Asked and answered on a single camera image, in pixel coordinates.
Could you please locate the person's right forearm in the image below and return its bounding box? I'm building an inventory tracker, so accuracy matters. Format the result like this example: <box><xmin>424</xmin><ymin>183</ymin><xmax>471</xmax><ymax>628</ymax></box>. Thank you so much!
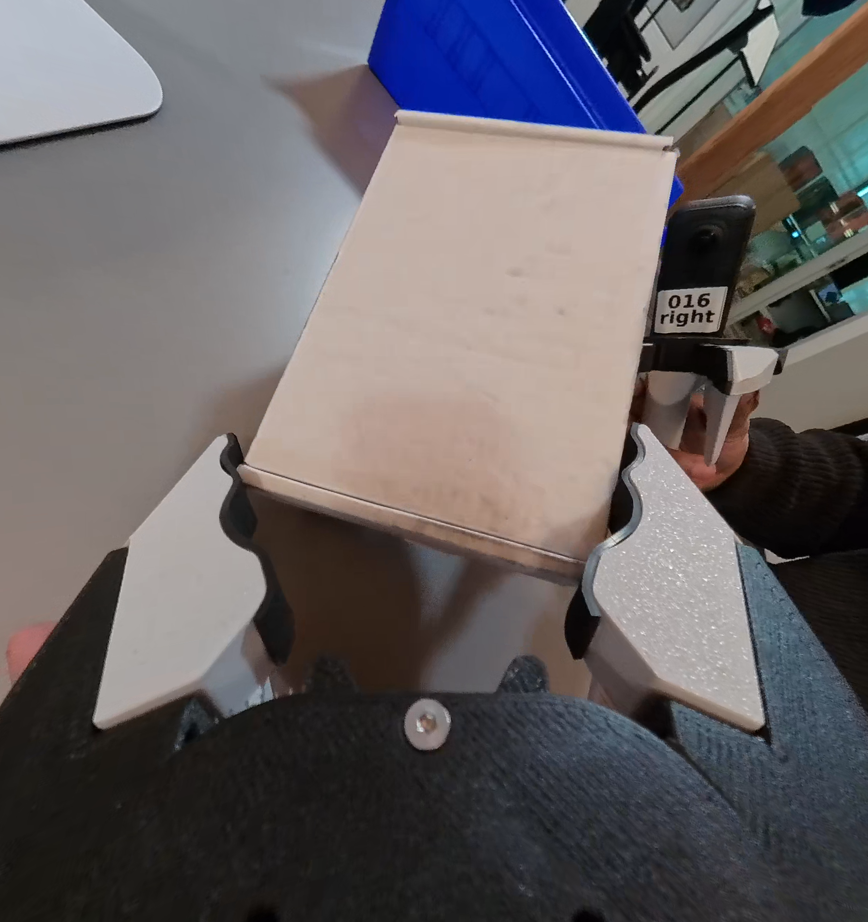
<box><xmin>708</xmin><ymin>416</ymin><xmax>868</xmax><ymax>561</ymax></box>

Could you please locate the person's left hand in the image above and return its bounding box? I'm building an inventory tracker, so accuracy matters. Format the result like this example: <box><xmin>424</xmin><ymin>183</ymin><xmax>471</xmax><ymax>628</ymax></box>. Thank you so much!
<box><xmin>5</xmin><ymin>623</ymin><xmax>56</xmax><ymax>684</ymax></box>

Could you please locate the blue plastic bin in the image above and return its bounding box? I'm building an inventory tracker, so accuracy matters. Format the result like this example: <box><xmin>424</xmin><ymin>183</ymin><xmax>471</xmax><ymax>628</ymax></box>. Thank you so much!
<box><xmin>367</xmin><ymin>0</ymin><xmax>688</xmax><ymax>210</ymax></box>

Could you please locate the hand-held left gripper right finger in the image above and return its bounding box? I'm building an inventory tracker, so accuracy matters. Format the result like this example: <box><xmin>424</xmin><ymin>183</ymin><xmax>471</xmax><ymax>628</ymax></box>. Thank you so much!
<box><xmin>565</xmin><ymin>423</ymin><xmax>773</xmax><ymax>736</ymax></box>

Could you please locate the grey desk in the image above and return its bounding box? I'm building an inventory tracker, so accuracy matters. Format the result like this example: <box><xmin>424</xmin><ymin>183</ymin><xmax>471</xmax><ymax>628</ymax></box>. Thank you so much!
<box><xmin>0</xmin><ymin>0</ymin><xmax>868</xmax><ymax>743</ymax></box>

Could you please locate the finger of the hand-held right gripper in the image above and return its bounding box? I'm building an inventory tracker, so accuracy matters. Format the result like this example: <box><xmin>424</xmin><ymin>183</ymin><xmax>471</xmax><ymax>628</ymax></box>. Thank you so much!
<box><xmin>645</xmin><ymin>371</ymin><xmax>696</xmax><ymax>449</ymax></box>
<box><xmin>702</xmin><ymin>346</ymin><xmax>777</xmax><ymax>468</ymax></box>

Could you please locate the person's right hand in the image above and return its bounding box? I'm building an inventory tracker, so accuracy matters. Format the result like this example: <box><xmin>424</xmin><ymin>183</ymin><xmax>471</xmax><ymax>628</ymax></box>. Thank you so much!
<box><xmin>673</xmin><ymin>414</ymin><xmax>752</xmax><ymax>495</ymax></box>

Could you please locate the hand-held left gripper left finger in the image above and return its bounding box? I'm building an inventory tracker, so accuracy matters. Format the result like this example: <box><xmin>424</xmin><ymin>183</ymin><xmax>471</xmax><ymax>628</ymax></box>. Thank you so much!
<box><xmin>91</xmin><ymin>432</ymin><xmax>295</xmax><ymax>730</ymax></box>

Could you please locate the white cardboard mailer box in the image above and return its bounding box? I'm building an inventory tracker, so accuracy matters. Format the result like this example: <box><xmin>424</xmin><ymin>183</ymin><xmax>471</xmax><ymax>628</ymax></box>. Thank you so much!
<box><xmin>238</xmin><ymin>109</ymin><xmax>681</xmax><ymax>579</ymax></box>

